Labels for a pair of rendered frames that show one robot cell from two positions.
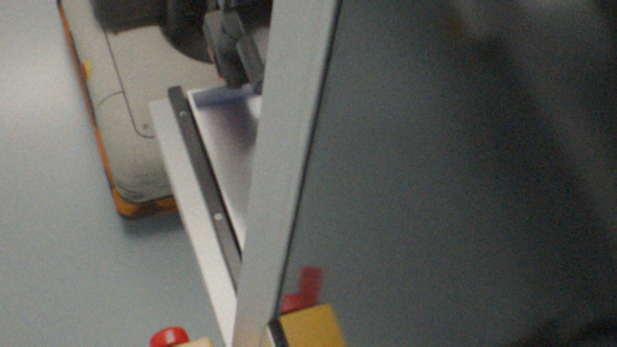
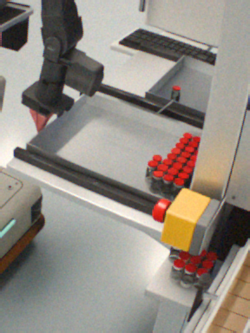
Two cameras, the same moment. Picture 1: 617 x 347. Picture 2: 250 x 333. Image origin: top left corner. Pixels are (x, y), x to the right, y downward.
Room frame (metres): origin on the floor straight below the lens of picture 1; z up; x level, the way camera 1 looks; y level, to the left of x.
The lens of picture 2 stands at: (-0.17, 0.62, 1.66)
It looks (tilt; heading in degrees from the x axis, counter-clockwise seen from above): 37 degrees down; 321
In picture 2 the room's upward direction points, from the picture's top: 8 degrees clockwise
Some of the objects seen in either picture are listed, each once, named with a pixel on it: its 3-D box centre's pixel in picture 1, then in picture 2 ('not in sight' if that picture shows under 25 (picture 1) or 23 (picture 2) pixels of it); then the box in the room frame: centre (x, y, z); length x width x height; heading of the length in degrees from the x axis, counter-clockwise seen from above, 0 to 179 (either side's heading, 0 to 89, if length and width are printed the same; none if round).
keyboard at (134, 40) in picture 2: not in sight; (181, 52); (1.09, -0.56, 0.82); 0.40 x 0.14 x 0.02; 27
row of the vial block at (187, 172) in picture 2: not in sight; (192, 169); (0.52, -0.11, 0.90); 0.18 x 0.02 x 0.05; 119
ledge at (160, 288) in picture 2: not in sight; (194, 283); (0.28, 0.07, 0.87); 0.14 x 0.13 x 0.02; 29
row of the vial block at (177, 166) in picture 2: not in sight; (181, 166); (0.54, -0.09, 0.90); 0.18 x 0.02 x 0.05; 119
